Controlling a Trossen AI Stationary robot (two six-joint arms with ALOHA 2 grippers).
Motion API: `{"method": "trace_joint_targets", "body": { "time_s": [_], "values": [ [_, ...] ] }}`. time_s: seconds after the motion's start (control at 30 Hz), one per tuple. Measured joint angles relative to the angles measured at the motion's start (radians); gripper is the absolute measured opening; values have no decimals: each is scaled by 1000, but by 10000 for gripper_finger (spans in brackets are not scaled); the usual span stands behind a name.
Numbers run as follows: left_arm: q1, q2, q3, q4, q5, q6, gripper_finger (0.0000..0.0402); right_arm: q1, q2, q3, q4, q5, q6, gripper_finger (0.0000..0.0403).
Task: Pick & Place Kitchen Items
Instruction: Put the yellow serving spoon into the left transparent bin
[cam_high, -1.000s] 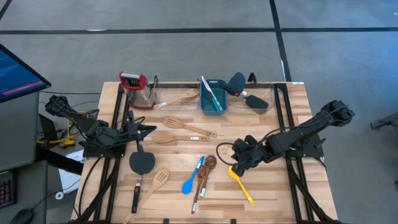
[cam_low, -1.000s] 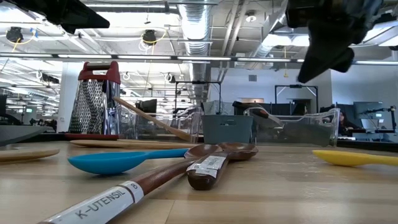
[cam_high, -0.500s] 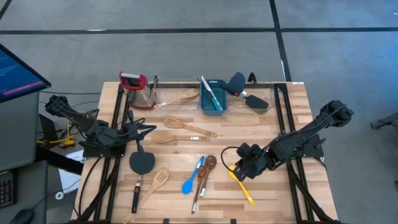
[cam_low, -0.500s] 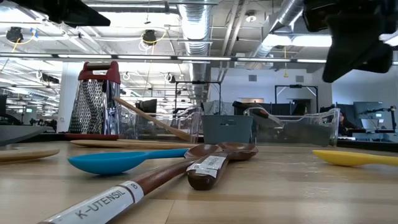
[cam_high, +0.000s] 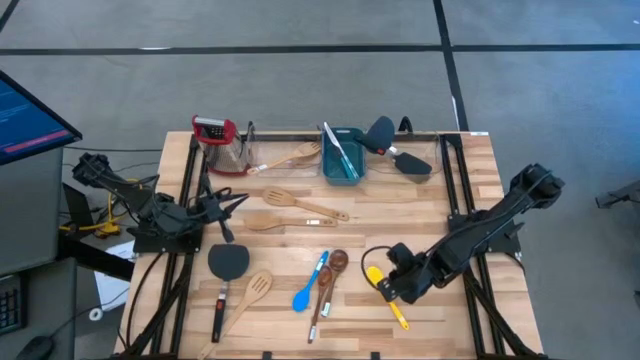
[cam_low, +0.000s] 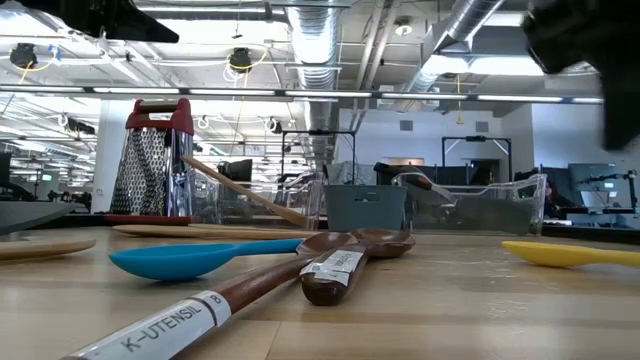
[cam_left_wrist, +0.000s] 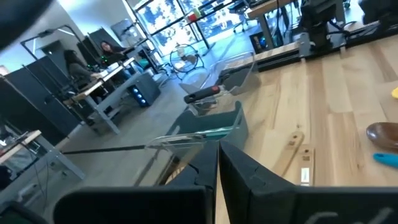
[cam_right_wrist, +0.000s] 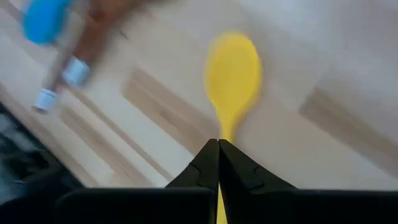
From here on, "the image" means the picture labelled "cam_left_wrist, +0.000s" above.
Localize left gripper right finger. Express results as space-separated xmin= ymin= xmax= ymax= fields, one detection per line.
xmin=220 ymin=140 xmax=298 ymax=224

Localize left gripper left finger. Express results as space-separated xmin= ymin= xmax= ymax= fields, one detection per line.
xmin=167 ymin=140 xmax=218 ymax=224

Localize slotted wooden spatula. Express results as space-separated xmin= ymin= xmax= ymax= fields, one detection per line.
xmin=273 ymin=130 xmax=305 ymax=178

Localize blue plastic spoon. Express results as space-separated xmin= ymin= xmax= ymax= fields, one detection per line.
xmin=373 ymin=152 xmax=398 ymax=169

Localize clear plastic bin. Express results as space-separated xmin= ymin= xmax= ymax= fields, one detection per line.
xmin=133 ymin=132 xmax=224 ymax=187
xmin=180 ymin=51 xmax=262 ymax=108

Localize teal plastic bin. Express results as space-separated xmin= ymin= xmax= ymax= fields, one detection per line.
xmin=166 ymin=101 xmax=249 ymax=150

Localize black computer tower blue lights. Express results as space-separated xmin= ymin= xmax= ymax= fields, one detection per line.
xmin=127 ymin=73 xmax=162 ymax=108

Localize work desk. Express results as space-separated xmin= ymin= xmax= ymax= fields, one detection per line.
xmin=63 ymin=57 xmax=142 ymax=135

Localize round floor fan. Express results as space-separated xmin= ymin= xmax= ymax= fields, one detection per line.
xmin=169 ymin=43 xmax=206 ymax=75

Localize black window desk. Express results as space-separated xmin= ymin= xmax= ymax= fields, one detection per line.
xmin=185 ymin=0 xmax=240 ymax=57

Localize short dark wooden spoon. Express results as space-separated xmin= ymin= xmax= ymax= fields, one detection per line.
xmin=366 ymin=121 xmax=398 ymax=150

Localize person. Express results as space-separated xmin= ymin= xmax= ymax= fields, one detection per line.
xmin=63 ymin=49 xmax=103 ymax=91
xmin=99 ymin=40 xmax=128 ymax=63

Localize wooden top desk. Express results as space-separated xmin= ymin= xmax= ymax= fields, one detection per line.
xmin=247 ymin=0 xmax=301 ymax=50

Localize black partition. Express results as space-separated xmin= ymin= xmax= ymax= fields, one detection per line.
xmin=0 ymin=55 xmax=82 ymax=147

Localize grey leg desk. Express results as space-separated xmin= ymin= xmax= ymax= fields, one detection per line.
xmin=0 ymin=129 xmax=85 ymax=195

